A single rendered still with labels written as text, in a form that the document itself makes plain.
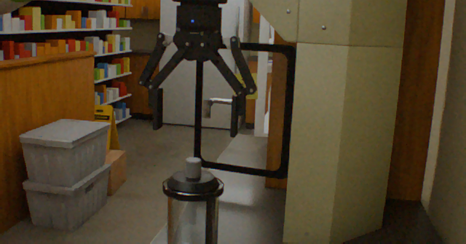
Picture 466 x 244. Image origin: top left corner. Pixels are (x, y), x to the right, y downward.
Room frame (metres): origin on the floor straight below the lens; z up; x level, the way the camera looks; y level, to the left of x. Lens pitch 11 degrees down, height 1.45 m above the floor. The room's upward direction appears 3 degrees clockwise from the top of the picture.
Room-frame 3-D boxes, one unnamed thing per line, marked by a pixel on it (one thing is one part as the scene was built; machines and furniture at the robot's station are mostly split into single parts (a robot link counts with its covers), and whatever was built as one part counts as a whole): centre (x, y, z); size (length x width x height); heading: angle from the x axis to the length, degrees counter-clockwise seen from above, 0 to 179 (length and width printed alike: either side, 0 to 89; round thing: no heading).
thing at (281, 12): (1.15, -0.10, 1.46); 0.32 x 0.12 x 0.10; 170
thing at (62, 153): (3.08, 1.19, 0.49); 0.60 x 0.42 x 0.33; 170
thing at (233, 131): (0.75, 0.00, 1.29); 0.03 x 0.01 x 0.07; 170
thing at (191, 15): (0.76, 0.07, 1.43); 0.08 x 0.07 x 0.09; 80
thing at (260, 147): (1.34, -0.02, 1.19); 0.30 x 0.01 x 0.40; 72
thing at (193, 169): (0.76, 0.07, 1.18); 0.09 x 0.09 x 0.07
